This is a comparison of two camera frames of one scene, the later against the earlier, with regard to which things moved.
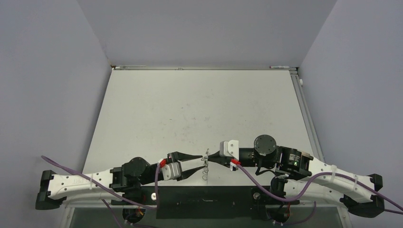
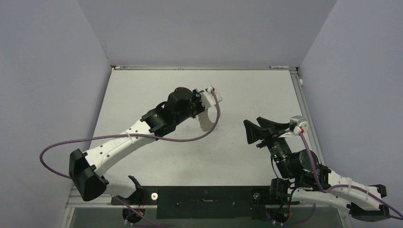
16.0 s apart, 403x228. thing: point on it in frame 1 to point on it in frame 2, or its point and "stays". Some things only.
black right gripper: x=222 y=159 to x=254 y=132
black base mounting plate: x=208 y=202 stays
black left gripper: x=180 y=157 to x=196 y=97
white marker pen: x=271 y=67 stays
